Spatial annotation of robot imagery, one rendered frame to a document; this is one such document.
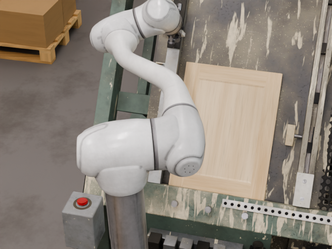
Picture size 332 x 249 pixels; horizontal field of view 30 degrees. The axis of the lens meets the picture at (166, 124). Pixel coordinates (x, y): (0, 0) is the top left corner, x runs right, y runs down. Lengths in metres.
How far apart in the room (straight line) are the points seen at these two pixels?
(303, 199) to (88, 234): 0.80
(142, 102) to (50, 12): 2.66
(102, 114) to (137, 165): 0.97
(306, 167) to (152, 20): 0.85
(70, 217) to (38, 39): 2.94
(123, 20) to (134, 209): 0.64
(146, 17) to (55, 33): 3.32
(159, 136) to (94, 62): 3.64
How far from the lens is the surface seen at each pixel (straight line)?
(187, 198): 2.39
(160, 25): 1.92
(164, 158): 1.51
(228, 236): 2.42
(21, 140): 4.27
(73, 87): 4.79
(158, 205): 2.41
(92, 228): 2.29
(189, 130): 1.52
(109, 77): 2.46
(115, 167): 1.51
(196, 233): 2.44
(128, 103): 2.52
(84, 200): 2.30
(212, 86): 2.41
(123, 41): 1.92
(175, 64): 2.42
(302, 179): 2.33
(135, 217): 1.61
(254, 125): 2.39
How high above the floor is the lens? 2.46
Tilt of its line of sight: 35 degrees down
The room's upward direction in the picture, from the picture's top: straight up
